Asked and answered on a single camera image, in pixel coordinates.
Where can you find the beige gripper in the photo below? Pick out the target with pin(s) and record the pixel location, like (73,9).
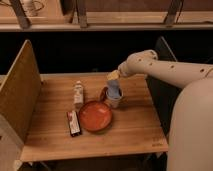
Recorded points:
(113,85)

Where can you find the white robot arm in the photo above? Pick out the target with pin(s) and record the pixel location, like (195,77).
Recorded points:
(191,128)

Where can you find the orange plate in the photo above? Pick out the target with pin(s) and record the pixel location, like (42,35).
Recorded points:
(95,116)

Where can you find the white squeeze bottle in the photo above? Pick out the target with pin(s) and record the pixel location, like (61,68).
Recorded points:
(78,94)

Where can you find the right dark side panel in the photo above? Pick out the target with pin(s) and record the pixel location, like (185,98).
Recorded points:
(162,93)

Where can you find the red black snack packet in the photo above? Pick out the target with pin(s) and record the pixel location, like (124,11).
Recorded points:
(73,123)

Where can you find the left wooden side panel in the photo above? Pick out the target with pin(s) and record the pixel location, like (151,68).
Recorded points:
(18,94)

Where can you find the wooden shelf with supports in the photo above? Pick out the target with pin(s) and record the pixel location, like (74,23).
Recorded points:
(105,15)

